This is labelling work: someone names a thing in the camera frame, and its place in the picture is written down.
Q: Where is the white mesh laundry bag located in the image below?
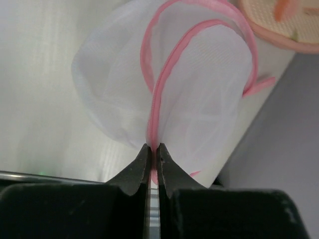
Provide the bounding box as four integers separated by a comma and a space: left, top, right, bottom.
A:
67, 0, 294, 186

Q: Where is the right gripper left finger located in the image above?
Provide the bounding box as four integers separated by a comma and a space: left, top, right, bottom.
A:
105, 144, 153, 197

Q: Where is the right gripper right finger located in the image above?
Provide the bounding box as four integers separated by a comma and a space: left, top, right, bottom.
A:
156, 143, 205, 199

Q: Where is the floral padded laundry case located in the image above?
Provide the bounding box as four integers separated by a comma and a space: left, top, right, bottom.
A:
237, 0, 319, 54

